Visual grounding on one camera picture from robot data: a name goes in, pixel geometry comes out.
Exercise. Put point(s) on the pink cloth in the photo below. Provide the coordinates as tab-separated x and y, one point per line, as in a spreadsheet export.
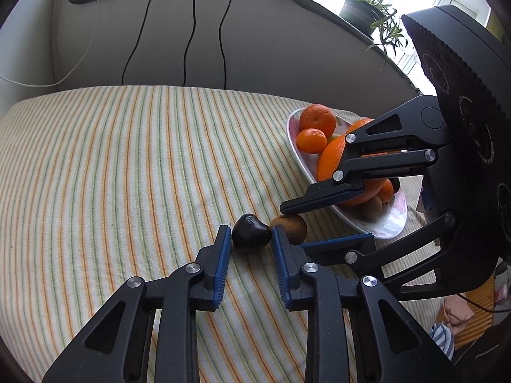
459	311

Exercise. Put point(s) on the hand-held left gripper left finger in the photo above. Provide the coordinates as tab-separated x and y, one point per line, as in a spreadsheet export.
223	263

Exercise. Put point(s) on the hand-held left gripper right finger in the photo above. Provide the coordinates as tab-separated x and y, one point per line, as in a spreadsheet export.
281	271

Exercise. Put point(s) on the potted green plant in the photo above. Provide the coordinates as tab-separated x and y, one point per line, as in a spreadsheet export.
355	12

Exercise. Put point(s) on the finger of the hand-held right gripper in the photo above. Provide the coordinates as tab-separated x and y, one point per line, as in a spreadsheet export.
311	202
339	242

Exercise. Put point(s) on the brown kiwi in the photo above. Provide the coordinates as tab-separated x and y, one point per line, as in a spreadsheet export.
293	227
371	209

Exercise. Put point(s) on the large mandarin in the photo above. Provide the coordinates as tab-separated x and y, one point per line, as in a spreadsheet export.
317	119

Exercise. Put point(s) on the large orange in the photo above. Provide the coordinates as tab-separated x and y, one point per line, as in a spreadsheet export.
333	159

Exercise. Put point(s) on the orange striped cloth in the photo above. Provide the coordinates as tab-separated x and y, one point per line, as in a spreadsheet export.
479	319

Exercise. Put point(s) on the dark avocado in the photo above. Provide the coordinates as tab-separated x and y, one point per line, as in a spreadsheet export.
249	233
395	185

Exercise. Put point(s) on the small mandarin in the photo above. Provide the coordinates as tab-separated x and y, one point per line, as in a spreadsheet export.
386	191
311	140

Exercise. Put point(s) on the white floral plate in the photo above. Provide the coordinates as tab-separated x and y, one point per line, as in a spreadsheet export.
383	225

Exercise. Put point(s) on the blue white striped cloth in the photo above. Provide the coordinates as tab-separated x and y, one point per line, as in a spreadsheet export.
441	337

